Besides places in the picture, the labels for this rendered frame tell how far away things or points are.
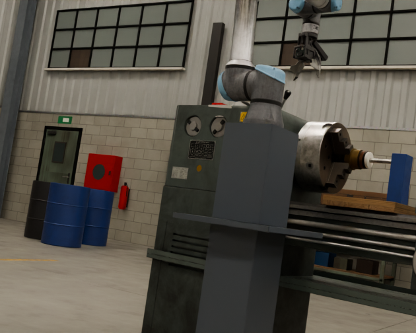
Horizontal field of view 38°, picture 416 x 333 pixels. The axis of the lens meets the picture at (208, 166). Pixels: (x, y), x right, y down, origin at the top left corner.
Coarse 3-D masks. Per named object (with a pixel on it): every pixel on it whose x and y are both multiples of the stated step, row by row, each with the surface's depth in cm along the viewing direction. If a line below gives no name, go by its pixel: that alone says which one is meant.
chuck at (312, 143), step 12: (312, 132) 257; (324, 132) 254; (312, 144) 254; (324, 144) 254; (300, 156) 256; (312, 156) 252; (324, 156) 254; (300, 168) 257; (312, 168) 253; (324, 168) 255; (312, 180) 256; (324, 180) 256; (324, 192) 262; (336, 192) 265
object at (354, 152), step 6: (354, 150) 256; (360, 150) 255; (348, 156) 256; (354, 156) 253; (360, 156) 252; (348, 162) 256; (354, 162) 253; (360, 162) 252; (354, 168) 256; (360, 168) 256; (366, 168) 254
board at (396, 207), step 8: (328, 200) 242; (336, 200) 240; (344, 200) 238; (352, 200) 236; (360, 200) 234; (368, 200) 232; (376, 200) 230; (360, 208) 234; (368, 208) 232; (376, 208) 230; (384, 208) 228; (392, 208) 226; (400, 208) 230; (408, 208) 237
